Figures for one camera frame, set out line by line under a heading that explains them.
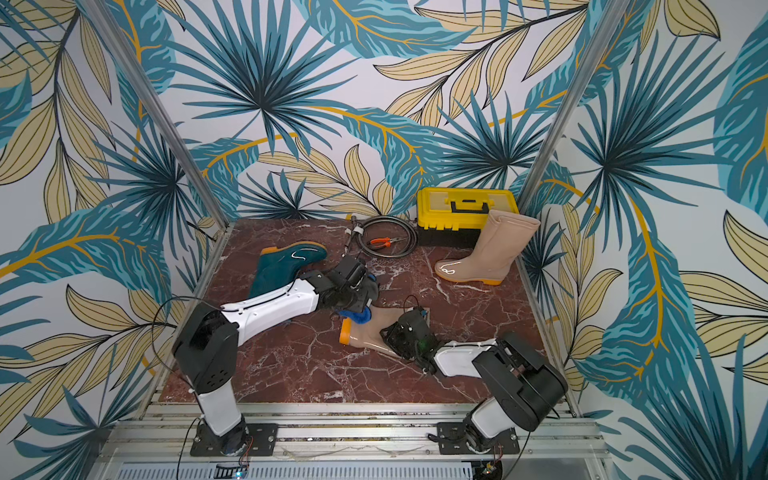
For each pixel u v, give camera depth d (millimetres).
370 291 900
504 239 892
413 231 1172
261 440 741
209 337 526
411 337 700
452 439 728
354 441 748
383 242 1136
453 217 1017
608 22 697
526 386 445
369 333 879
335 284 651
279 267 1010
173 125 902
